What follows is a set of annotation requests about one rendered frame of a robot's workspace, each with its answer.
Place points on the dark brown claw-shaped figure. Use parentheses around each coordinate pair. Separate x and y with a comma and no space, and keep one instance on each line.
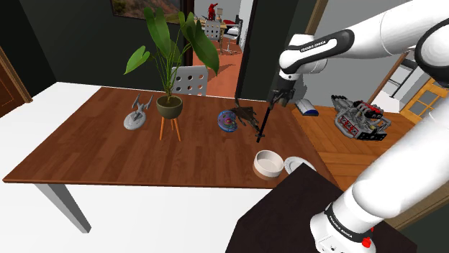
(247,115)

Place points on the white chair with holes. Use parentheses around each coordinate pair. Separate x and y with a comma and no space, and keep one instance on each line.
(196,84)

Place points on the brown wooden door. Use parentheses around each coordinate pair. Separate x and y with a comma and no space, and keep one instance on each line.
(8,89)

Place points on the red figure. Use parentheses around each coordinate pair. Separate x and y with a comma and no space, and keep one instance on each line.
(212,12)

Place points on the green plant in pot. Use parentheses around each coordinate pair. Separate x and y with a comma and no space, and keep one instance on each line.
(169,107)

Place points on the grey spaceship model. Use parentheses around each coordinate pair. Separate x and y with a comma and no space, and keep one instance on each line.
(135,119)

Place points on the white perforated chair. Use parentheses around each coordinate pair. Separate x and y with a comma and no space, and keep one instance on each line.
(212,30)

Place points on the black stick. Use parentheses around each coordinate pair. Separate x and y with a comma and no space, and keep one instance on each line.
(263,124)

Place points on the yellow framed glass door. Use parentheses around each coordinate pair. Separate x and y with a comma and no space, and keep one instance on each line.
(426,100)

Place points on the colourful round disc toy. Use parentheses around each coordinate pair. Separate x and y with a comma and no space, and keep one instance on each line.
(227,121)

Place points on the grey and red engine model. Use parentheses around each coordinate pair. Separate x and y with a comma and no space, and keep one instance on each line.
(357,119)

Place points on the white plate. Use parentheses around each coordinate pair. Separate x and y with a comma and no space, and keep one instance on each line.
(294,163)

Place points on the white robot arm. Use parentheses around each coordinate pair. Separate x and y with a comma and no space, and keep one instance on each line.
(393,182)

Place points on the landscape wall picture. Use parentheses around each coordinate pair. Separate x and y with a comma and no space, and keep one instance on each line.
(133,8)

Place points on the brown wooden table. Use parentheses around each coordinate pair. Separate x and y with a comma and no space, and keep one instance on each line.
(105,154)

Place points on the white bowl with brown base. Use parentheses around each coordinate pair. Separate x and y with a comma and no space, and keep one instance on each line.
(268,164)

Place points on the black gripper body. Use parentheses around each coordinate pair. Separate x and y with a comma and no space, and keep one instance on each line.
(287,86)

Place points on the dark robot stand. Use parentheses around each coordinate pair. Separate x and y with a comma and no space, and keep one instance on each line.
(280,217)

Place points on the white and blue box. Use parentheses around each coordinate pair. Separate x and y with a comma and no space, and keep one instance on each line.
(307,106)

